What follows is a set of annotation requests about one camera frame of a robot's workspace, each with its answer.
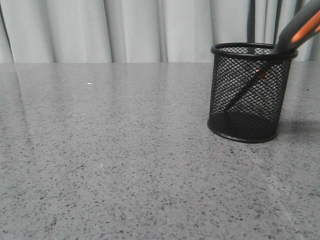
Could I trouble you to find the grey pleated curtain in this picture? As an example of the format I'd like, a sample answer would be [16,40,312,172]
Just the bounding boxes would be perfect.
[0,0,306,63]

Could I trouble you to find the grey orange handled scissors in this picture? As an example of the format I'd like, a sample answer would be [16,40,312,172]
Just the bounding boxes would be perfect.
[224,0,320,111]

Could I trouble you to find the black mesh pen bucket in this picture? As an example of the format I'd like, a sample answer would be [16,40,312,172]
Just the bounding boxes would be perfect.
[207,42,298,144]

